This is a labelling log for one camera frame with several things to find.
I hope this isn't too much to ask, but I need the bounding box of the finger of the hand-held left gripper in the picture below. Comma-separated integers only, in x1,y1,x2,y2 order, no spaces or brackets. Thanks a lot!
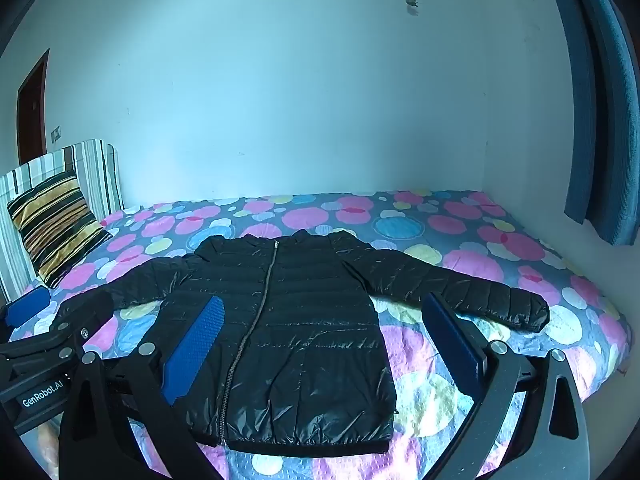
0,287,57,333
0,327,92,368

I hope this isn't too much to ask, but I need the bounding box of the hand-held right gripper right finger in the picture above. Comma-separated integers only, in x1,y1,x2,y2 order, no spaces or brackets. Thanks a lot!
421,294,591,480

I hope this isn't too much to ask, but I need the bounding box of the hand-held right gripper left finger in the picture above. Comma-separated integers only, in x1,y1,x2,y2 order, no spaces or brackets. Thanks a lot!
59,295,226,480

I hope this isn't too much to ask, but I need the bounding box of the black puffer jacket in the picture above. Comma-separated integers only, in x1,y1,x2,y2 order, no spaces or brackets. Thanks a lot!
50,230,551,453

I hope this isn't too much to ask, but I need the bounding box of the striped brown pillow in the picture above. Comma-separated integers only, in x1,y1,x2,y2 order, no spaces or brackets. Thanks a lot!
6,170,113,290

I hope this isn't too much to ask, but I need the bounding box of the dotted bed sheet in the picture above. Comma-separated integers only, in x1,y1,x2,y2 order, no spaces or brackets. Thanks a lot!
0,189,631,480

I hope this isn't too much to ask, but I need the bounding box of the striped headboard cushion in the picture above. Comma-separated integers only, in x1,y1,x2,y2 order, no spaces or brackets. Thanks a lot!
0,139,126,306

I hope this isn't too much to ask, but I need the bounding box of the brown door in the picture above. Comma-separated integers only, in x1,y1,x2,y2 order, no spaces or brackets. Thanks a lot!
16,49,51,167

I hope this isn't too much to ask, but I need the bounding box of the blue curtain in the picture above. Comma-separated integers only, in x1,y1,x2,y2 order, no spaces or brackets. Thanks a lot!
540,0,640,247

